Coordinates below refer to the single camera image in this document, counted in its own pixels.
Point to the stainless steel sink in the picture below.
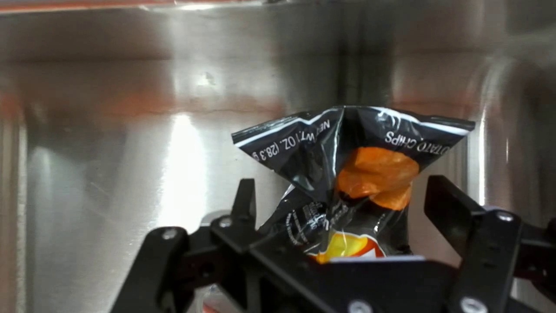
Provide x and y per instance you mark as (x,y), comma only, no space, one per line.
(114,175)

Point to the black snack chip pack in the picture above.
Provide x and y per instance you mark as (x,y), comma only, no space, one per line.
(358,168)

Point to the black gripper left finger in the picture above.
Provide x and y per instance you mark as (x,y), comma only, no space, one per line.
(166,261)

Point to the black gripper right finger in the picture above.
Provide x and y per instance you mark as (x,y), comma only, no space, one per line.
(491,249)

